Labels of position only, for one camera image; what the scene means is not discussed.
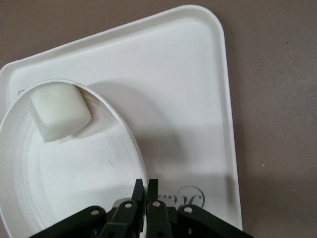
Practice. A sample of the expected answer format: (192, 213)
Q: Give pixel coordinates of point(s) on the round white plate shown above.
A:
(74, 178)

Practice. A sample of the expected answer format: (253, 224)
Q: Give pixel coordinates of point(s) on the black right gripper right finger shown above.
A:
(161, 218)

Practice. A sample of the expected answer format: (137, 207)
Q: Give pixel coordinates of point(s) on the small white steamed bun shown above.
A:
(60, 114)

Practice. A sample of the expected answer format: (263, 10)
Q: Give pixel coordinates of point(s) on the cream rabbit print tray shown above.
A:
(173, 99)

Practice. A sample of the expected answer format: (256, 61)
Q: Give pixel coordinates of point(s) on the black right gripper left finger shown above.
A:
(119, 218)

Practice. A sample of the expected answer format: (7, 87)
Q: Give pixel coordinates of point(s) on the brown table cover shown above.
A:
(272, 99)

